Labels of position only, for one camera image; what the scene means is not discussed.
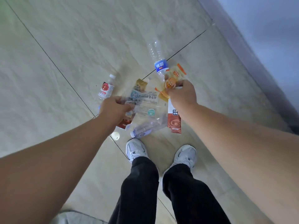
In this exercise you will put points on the person's left hand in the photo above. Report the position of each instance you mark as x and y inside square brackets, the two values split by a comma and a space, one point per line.
[112, 111]

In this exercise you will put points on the person's right hand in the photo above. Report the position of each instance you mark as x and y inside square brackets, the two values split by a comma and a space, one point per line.
[184, 96]

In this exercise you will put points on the person's right fingers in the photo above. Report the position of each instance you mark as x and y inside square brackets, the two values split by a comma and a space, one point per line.
[174, 88]

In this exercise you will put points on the person's left fingers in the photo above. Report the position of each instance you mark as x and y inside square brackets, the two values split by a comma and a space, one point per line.
[127, 104]

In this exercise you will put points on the orange snack wrapper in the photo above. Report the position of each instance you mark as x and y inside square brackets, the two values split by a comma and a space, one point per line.
[174, 74]

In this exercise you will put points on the clear printed plastic bag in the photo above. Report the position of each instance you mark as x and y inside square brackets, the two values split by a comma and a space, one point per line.
[149, 102]

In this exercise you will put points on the person's left forearm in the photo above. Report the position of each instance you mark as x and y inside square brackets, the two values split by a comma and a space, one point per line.
[51, 165]

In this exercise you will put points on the person's right forearm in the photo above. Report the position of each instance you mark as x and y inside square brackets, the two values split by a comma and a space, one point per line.
[245, 156]

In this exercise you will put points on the dark red packet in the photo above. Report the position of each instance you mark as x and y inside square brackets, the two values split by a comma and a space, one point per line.
[123, 125]

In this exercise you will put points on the gold printed snack packet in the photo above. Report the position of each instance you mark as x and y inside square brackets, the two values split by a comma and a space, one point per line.
[140, 85]

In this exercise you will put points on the clear bottle with blue label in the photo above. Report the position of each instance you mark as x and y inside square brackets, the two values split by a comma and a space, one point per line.
[161, 66]

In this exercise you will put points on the clear bottle with red label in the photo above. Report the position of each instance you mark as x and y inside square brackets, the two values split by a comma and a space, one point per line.
[106, 89]

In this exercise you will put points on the crushed clear plastic bottle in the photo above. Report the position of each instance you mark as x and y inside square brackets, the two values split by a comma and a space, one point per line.
[143, 130]

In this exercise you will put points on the white bottle cap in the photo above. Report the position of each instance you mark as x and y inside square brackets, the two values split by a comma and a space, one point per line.
[115, 135]

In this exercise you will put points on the brown and white packet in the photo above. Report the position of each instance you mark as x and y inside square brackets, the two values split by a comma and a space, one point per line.
[174, 123]

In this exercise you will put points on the person's left white sneaker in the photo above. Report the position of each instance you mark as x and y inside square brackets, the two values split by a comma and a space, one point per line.
[135, 150]

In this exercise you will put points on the person's white sneaker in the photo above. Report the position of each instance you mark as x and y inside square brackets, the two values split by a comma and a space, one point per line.
[135, 150]
[185, 156]

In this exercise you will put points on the person's right white sneaker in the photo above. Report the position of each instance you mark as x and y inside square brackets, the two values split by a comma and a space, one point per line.
[185, 156]

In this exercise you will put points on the person's left black trouser leg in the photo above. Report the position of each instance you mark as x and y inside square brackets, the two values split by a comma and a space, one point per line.
[137, 193]

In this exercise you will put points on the person's black trouser leg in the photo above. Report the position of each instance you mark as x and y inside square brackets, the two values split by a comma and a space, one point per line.
[137, 193]
[191, 198]

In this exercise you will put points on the person's right black trouser leg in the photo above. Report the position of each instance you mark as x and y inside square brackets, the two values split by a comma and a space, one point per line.
[191, 198]

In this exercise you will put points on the grey garment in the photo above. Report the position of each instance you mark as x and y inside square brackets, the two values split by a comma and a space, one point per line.
[74, 218]

